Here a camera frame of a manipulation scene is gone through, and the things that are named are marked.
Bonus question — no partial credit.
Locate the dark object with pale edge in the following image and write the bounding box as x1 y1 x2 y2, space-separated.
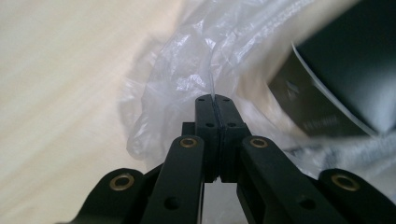
268 0 396 138

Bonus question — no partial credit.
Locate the grey cloth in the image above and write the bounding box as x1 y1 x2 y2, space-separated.
288 130 396 188

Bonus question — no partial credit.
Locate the clear plastic bag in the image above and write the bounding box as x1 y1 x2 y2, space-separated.
120 0 396 224

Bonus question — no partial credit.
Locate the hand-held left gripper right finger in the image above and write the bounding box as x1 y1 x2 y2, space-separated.
214 94 252 184

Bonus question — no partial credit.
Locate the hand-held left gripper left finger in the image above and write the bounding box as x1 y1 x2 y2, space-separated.
194 93 221 184

